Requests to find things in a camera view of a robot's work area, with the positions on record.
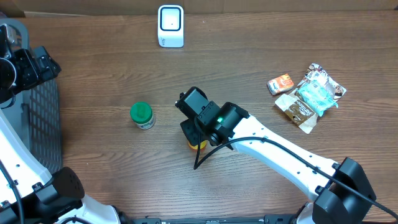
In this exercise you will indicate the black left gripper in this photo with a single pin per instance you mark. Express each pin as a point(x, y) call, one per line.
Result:
point(33, 75)

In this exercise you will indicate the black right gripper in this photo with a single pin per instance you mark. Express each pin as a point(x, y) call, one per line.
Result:
point(191, 129)

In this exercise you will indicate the green cap white jar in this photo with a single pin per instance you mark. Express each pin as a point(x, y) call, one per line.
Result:
point(142, 114)

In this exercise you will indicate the small orange box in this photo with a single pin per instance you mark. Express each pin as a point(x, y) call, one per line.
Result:
point(280, 84)

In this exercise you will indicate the clear snack bag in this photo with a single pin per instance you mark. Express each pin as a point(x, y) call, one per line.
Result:
point(297, 110)

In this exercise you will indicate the teal wipes pack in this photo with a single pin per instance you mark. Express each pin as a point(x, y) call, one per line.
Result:
point(316, 97)

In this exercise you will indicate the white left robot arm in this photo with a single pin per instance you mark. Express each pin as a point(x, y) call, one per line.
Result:
point(35, 185)

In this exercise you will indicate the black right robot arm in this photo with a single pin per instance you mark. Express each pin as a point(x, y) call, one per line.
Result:
point(337, 192)

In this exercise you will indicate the white barcode scanner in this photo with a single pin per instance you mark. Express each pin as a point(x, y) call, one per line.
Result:
point(170, 26)

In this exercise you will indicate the dark grey mesh basket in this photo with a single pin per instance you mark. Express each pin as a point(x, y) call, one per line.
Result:
point(35, 116)

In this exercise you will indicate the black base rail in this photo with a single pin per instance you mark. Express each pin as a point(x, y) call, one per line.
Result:
point(202, 221)

